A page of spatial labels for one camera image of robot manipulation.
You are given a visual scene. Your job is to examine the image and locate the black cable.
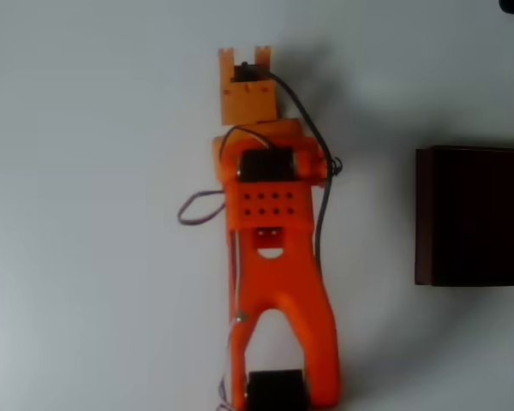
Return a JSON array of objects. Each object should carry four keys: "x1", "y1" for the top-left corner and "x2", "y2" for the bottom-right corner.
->
[{"x1": 266, "y1": 70, "x2": 344, "y2": 262}]

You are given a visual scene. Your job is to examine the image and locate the dark brown box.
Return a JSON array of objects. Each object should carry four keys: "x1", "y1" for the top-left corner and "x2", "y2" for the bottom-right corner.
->
[{"x1": 414, "y1": 145, "x2": 514, "y2": 289}]

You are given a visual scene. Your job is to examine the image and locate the thin white red wires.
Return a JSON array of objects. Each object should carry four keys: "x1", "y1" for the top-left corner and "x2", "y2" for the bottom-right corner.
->
[{"x1": 216, "y1": 229, "x2": 246, "y2": 411}]

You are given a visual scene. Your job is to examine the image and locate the purple wire loop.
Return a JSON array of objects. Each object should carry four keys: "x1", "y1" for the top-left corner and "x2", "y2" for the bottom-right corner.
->
[{"x1": 176, "y1": 188, "x2": 229, "y2": 228}]

